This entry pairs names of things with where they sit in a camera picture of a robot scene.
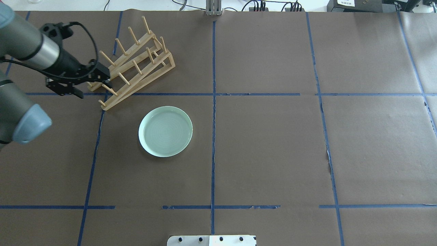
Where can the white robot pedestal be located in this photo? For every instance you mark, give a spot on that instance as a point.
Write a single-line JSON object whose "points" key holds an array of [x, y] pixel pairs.
{"points": [[212, 240]]}

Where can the light green plate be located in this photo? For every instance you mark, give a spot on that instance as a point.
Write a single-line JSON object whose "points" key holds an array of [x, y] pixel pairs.
{"points": [[165, 131]]}

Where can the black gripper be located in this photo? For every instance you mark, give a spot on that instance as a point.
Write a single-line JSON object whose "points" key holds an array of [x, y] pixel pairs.
{"points": [[69, 65]]}

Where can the black computer box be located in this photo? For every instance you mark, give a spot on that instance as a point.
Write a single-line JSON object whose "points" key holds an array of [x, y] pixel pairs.
{"points": [[370, 6]]}

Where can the wooden plate rack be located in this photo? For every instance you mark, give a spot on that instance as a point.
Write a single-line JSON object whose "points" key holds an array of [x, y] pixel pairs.
{"points": [[141, 64]]}

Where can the aluminium frame post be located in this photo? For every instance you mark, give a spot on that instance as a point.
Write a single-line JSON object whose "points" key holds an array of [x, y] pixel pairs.
{"points": [[214, 8]]}

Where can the brown paper table cover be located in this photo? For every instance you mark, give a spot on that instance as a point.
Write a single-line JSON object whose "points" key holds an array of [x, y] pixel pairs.
{"points": [[309, 129]]}

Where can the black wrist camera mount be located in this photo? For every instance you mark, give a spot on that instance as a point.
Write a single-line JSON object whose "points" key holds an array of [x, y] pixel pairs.
{"points": [[59, 30]]}

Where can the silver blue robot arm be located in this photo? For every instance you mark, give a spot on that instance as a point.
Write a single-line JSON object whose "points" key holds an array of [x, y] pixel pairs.
{"points": [[40, 50]]}

